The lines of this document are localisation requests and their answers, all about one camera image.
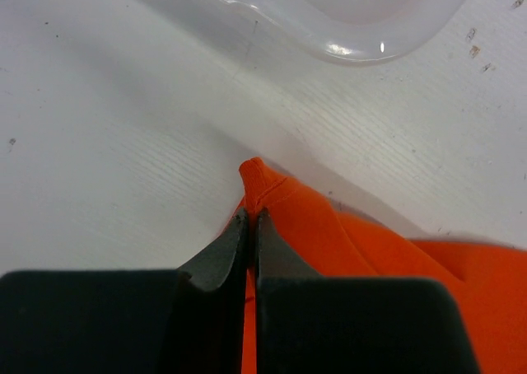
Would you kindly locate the white plastic basket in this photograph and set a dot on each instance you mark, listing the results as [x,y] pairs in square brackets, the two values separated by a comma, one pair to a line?
[344,31]

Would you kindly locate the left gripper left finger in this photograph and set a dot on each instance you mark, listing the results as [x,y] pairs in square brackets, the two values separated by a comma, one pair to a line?
[184,320]

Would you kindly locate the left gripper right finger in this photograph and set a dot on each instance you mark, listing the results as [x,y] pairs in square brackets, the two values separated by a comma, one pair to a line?
[309,323]

